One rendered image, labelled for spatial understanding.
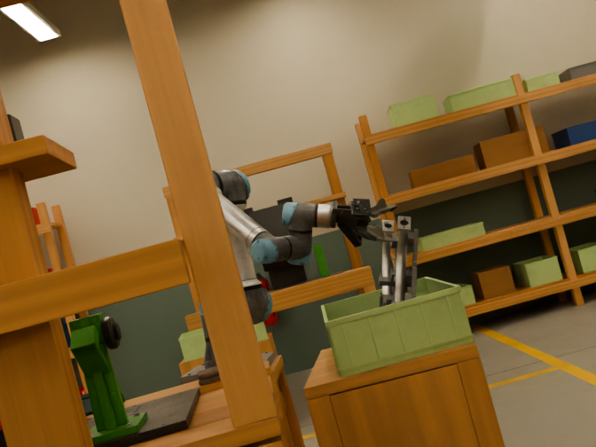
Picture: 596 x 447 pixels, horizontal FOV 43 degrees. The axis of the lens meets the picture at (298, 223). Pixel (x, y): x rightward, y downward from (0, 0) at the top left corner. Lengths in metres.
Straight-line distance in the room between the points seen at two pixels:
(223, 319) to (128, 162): 6.24
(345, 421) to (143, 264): 1.00
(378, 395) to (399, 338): 0.18
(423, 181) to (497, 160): 0.72
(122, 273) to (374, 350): 0.99
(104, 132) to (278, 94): 1.78
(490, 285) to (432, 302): 4.93
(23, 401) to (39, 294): 0.22
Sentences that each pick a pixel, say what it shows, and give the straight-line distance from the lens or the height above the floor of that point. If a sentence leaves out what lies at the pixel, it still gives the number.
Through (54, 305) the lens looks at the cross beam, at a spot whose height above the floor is 1.21.
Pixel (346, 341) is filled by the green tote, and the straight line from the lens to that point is 2.25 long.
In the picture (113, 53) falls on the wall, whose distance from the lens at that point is 7.94.
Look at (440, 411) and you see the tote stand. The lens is 2.28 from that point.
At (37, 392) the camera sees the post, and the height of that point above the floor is 1.06.
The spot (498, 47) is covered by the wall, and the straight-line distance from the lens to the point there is 8.00.
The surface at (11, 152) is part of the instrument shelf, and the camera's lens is 1.57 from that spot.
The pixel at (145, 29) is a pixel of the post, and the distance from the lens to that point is 1.61.
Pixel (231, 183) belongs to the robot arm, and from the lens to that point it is 2.56.
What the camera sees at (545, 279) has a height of 0.30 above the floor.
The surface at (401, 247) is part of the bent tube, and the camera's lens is 2.40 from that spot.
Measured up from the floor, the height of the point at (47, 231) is 1.92.
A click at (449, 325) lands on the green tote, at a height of 0.86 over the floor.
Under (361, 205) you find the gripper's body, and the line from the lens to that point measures 2.32.
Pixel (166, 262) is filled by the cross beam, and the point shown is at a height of 1.24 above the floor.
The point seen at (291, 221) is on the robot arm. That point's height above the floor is 1.28.
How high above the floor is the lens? 1.20
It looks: 2 degrees up
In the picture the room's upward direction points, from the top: 15 degrees counter-clockwise
